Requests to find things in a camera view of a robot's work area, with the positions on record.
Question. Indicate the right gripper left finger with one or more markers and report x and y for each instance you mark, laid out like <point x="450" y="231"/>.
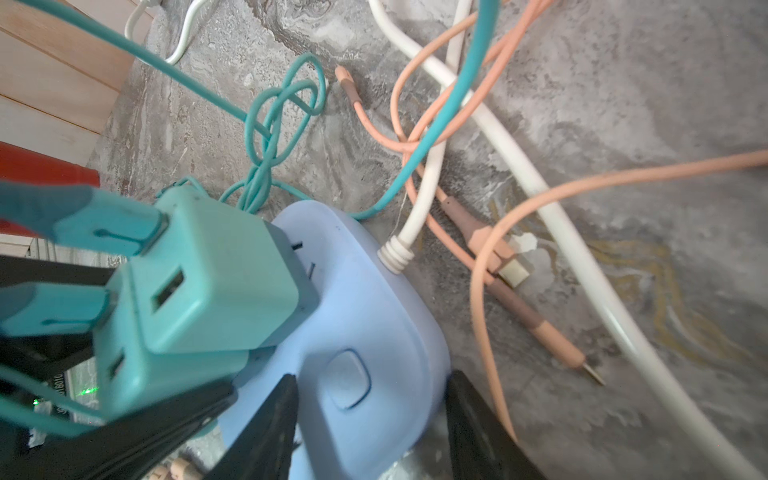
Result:
<point x="265" y="447"/>

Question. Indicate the red pencil cup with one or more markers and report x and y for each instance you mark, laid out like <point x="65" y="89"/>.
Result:
<point x="26" y="166"/>

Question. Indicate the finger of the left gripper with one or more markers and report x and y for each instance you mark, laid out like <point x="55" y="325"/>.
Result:
<point x="48" y="313"/>
<point x="131" y="446"/>

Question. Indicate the blue power strip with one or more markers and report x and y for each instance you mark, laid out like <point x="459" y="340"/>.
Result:
<point x="371" y="361"/>

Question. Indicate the teal usb charger plug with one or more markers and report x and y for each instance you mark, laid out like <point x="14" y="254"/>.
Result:
<point x="218" y="279"/>
<point x="130" y="376"/>

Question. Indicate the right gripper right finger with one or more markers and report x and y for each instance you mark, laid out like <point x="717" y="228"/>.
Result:
<point x="480" y="447"/>

